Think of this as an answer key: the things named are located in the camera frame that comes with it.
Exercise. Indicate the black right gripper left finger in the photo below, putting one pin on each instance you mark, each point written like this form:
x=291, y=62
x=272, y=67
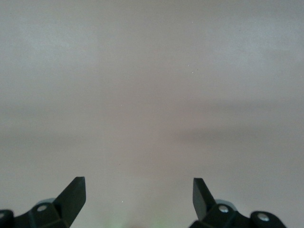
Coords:
x=69, y=204

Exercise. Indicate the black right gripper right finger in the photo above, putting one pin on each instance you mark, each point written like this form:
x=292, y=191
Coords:
x=206, y=209

